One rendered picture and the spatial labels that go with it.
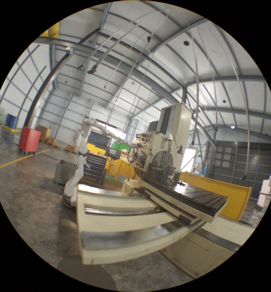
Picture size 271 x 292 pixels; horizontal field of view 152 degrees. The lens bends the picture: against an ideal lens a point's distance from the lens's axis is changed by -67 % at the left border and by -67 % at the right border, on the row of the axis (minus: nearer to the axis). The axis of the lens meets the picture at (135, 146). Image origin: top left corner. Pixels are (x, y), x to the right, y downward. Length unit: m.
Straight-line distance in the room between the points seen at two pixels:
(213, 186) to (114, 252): 3.42
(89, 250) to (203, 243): 1.18
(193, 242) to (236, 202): 2.42
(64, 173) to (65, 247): 1.72
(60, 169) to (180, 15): 8.06
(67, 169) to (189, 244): 2.65
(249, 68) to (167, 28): 5.48
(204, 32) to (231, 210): 7.85
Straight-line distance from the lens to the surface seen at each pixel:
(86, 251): 0.65
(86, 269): 1.36
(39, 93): 5.71
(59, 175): 2.67
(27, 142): 4.27
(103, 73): 11.53
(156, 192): 1.45
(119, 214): 1.04
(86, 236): 0.68
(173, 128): 2.71
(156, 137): 2.07
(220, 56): 7.92
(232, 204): 3.66
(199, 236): 1.43
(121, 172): 4.92
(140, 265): 1.53
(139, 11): 7.58
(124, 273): 1.41
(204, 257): 1.53
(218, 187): 3.67
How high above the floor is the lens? 1.26
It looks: 6 degrees up
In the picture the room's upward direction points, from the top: 17 degrees clockwise
